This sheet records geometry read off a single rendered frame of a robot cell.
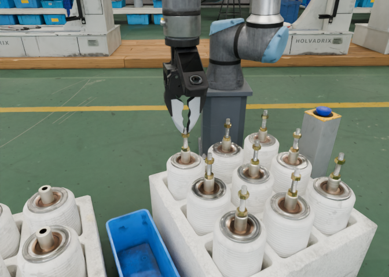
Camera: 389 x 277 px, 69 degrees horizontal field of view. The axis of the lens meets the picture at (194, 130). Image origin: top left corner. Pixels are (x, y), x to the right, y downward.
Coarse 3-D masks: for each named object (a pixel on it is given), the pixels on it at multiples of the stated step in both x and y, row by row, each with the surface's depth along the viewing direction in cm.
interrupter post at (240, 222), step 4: (236, 212) 50; (236, 216) 49; (240, 216) 49; (244, 216) 49; (236, 220) 49; (240, 220) 49; (244, 220) 49; (236, 224) 50; (240, 224) 49; (244, 224) 49; (236, 228) 50; (240, 228) 50; (244, 228) 50
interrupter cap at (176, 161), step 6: (174, 156) 71; (180, 156) 71; (192, 156) 71; (198, 156) 71; (174, 162) 68; (180, 162) 69; (192, 162) 69; (198, 162) 68; (180, 168) 66; (186, 168) 66; (192, 168) 67
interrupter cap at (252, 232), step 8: (224, 216) 53; (232, 216) 53; (248, 216) 53; (224, 224) 51; (232, 224) 51; (248, 224) 51; (256, 224) 51; (224, 232) 49; (232, 232) 49; (240, 232) 50; (248, 232) 49; (256, 232) 49; (232, 240) 48; (240, 240) 48; (248, 240) 48
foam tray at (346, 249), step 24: (168, 192) 70; (168, 216) 65; (360, 216) 63; (168, 240) 71; (192, 240) 57; (312, 240) 59; (336, 240) 57; (360, 240) 59; (192, 264) 56; (264, 264) 56; (288, 264) 52; (312, 264) 53; (336, 264) 59; (360, 264) 66
